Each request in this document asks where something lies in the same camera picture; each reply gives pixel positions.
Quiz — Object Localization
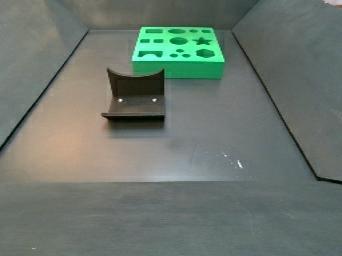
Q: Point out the green shape sorter block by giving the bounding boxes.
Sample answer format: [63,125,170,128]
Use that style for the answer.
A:
[131,27,225,79]

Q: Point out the black curved holder bracket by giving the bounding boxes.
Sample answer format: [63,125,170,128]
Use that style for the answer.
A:
[102,69,166,120]

